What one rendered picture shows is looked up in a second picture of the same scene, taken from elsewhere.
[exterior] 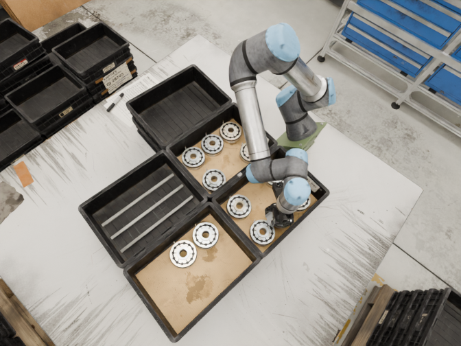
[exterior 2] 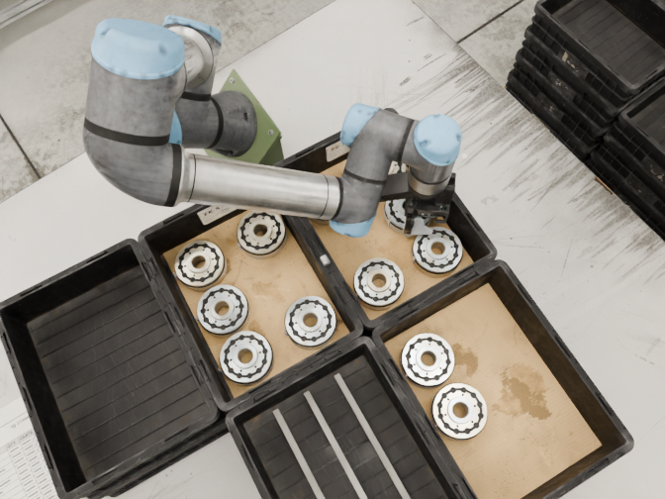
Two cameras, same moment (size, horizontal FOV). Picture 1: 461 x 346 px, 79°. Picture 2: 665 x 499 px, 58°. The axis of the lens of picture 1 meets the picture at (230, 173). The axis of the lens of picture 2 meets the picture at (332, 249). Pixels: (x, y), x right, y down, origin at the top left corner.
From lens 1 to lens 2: 0.44 m
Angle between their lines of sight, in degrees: 25
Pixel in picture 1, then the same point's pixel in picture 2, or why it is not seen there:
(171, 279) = (502, 445)
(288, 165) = (379, 142)
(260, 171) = (362, 203)
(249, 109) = (240, 179)
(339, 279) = (517, 152)
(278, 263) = not seen: hidden behind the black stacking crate
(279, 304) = (547, 261)
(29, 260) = not seen: outside the picture
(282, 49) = (169, 51)
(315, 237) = not seen: hidden behind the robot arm
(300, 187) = (437, 130)
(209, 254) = (462, 360)
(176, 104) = (85, 377)
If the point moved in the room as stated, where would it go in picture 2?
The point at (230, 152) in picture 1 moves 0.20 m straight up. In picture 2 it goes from (248, 275) to (231, 240)
